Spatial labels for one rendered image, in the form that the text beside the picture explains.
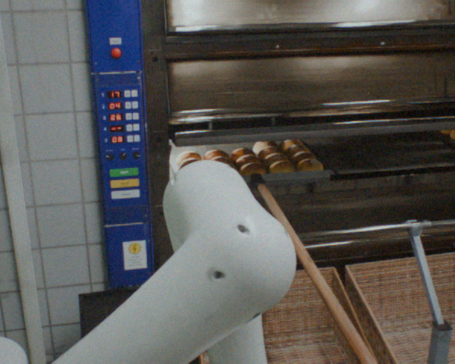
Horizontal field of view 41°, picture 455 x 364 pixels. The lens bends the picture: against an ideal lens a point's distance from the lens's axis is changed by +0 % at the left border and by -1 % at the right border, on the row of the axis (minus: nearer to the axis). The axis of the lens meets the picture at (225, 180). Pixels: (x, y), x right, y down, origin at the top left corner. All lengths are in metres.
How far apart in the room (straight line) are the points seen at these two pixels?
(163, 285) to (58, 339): 1.65
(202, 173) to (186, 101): 1.16
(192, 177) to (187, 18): 1.15
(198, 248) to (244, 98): 1.35
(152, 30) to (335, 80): 0.62
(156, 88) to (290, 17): 0.47
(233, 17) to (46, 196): 0.82
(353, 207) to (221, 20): 0.84
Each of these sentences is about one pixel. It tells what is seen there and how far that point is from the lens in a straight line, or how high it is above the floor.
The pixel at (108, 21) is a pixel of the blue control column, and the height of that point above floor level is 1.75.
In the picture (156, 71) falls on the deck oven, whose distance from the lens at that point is 1.94.
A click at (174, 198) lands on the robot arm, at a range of 0.81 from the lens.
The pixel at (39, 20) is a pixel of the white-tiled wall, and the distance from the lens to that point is 1.91.
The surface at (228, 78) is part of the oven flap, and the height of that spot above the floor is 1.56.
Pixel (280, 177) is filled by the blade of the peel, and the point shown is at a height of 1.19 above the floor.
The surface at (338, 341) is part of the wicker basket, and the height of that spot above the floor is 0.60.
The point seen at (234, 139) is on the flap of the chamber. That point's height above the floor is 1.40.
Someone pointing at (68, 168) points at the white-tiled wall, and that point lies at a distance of 2.02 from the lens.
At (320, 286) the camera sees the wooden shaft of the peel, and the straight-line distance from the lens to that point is 1.51.
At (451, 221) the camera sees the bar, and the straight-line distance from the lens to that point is 2.00.
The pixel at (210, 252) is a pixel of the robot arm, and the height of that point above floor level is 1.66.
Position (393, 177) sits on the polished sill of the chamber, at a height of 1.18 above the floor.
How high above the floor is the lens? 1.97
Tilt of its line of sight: 22 degrees down
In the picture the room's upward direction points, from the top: straight up
